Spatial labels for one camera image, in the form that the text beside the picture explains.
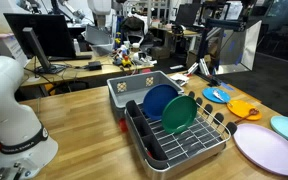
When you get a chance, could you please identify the black camera stand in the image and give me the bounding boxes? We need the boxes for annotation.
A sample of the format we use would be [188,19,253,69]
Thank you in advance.
[186,16,248,88]

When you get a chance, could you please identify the wooden desk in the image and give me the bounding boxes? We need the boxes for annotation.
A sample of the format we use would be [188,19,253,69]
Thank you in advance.
[18,51,155,89]

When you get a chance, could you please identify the large pink plate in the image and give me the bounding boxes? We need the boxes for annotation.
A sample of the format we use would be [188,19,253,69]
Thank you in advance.
[233,123,288,177]

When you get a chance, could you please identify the black power adapter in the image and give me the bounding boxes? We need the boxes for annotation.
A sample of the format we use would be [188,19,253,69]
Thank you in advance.
[87,60,103,71]

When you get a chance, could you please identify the black computer monitor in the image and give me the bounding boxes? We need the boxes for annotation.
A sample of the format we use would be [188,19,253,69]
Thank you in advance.
[3,12,93,75]

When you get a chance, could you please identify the yellow red toy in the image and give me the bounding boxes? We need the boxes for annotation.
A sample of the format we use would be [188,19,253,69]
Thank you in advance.
[121,54,133,68]

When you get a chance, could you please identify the metal dish rack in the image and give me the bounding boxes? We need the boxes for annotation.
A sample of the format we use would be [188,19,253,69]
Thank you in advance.
[123,90,238,180]

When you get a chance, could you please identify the silver slotted spoon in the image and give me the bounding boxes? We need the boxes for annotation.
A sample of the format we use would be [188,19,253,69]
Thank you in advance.
[212,89,233,107]

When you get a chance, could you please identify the light blue plate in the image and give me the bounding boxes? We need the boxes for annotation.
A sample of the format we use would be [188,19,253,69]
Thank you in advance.
[269,115,288,147]

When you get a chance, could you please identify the grey plastic bin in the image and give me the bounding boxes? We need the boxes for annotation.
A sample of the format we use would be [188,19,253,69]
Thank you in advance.
[106,70,185,121]

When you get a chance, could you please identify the dark blue plate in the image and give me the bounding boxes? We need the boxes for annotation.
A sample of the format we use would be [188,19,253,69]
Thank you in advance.
[142,83,179,121]

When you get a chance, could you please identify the yellow plate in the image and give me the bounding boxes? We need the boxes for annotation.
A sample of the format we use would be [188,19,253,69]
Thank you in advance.
[226,99,263,122]

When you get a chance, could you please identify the brown wooden spoon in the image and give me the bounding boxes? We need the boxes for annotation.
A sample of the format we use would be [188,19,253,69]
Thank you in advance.
[233,107,260,125]

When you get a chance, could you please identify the blue tape strips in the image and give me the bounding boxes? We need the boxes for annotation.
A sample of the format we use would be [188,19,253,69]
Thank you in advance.
[220,82,235,92]

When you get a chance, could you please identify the green plate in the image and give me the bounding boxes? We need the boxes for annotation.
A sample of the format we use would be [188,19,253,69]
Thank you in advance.
[161,95,198,135]

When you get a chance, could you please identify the grey tilted storage tray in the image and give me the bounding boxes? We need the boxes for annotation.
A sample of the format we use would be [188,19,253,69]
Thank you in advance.
[85,24,115,56]

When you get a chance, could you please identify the red block under rack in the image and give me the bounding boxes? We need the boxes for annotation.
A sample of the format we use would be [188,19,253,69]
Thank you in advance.
[118,118,129,133]

